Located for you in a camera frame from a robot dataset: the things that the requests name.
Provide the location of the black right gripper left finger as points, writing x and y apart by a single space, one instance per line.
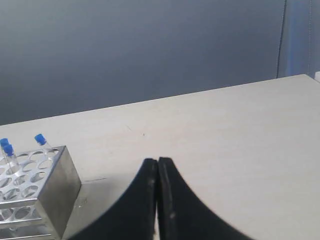
132 216

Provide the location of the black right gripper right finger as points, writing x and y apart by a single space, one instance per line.
182 215

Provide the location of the blue-capped tube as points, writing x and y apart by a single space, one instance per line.
44 145
11 159
3 142

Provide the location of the steel test tube rack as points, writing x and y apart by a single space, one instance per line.
37 199

